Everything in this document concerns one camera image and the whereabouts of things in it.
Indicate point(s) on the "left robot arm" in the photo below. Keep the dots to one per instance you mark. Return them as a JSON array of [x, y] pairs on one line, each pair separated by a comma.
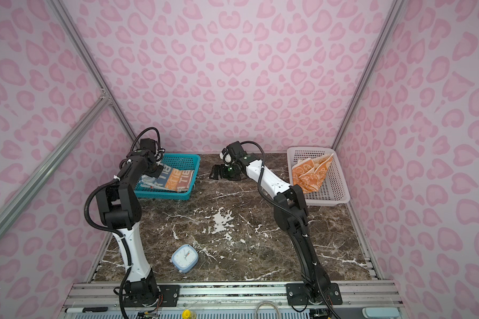
[[120, 213]]

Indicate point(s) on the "white plastic basket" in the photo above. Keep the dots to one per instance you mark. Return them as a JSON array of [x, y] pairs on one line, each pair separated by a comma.
[[334, 190]]

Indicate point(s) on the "orange white towel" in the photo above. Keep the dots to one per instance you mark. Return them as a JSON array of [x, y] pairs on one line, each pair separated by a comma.
[[310, 173]]

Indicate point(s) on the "teal plastic basket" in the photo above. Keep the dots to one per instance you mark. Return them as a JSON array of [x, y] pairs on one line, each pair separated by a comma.
[[178, 161]]

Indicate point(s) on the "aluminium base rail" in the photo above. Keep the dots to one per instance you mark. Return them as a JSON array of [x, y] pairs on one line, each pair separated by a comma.
[[239, 299]]

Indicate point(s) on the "black white marker pen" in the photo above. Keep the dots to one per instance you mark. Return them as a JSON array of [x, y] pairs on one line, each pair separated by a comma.
[[86, 309]]

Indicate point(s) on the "white grey device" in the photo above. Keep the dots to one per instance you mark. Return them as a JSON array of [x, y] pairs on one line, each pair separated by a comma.
[[380, 313]]

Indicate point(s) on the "light blue alarm clock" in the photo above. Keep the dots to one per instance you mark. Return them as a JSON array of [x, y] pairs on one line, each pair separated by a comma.
[[185, 258]]

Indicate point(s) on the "right aluminium corner post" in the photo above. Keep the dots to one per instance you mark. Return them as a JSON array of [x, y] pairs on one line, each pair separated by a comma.
[[396, 10]]

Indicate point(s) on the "diagonal aluminium frame bar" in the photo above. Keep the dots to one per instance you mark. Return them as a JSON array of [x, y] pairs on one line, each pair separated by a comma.
[[10, 212]]

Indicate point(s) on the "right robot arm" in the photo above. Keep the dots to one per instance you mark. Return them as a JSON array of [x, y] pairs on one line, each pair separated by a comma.
[[291, 216]]

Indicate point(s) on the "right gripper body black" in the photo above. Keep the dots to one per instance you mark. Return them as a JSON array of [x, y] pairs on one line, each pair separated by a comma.
[[231, 171]]

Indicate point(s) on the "yellow cap object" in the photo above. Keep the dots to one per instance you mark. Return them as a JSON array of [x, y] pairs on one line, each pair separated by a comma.
[[189, 314]]

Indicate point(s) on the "striped rabbit text towel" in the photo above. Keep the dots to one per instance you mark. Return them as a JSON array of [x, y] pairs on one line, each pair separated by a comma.
[[171, 180]]

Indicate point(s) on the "aluminium corner frame post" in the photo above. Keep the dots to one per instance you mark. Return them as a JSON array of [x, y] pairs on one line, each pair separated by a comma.
[[70, 28]]

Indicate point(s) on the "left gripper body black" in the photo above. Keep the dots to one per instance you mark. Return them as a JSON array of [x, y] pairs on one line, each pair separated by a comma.
[[155, 171]]

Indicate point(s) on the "clear tube loop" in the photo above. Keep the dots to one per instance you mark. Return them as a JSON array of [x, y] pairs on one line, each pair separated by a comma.
[[267, 308]]

